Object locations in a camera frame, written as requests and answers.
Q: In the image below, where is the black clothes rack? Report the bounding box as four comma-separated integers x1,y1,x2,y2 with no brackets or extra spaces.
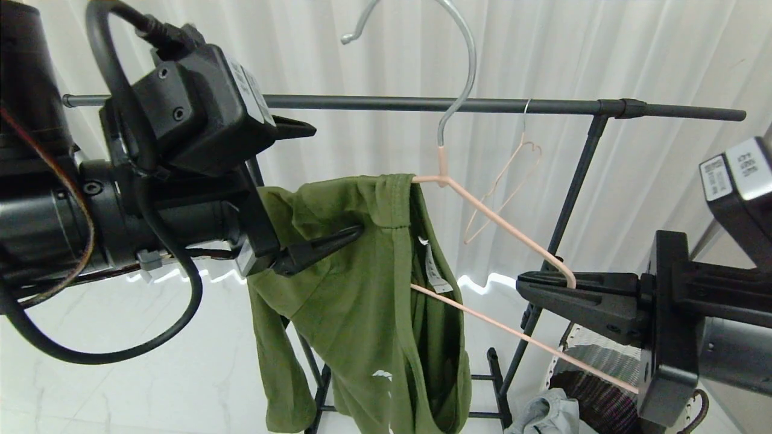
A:
62,93,747,434

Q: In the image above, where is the white laundry basket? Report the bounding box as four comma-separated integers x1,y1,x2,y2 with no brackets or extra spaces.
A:
546,322,711,434

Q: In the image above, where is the pink clothes hanger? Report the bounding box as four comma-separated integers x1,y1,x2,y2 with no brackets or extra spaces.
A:
463,99,542,245
341,0,640,395

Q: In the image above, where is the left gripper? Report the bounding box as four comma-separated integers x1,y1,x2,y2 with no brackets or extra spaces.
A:
0,115,366,284

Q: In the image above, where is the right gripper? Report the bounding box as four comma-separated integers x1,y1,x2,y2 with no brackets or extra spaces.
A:
517,230,772,427

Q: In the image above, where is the pale grey garment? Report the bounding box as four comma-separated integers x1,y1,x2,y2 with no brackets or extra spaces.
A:
504,388,583,434

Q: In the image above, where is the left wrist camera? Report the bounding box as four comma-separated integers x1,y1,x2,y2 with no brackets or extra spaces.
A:
100,24,279,181

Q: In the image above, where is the green short-sleeved shirt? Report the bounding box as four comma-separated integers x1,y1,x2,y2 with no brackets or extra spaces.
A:
246,174,473,434

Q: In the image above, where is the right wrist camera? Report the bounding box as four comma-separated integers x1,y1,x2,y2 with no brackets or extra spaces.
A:
672,136,772,329

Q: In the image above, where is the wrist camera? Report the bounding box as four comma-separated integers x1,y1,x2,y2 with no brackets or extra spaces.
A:
672,136,772,329
100,24,279,181

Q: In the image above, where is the black cable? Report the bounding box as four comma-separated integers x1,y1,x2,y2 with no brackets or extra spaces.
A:
0,0,206,365

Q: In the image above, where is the white curtain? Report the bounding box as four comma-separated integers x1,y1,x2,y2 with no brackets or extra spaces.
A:
0,0,772,296

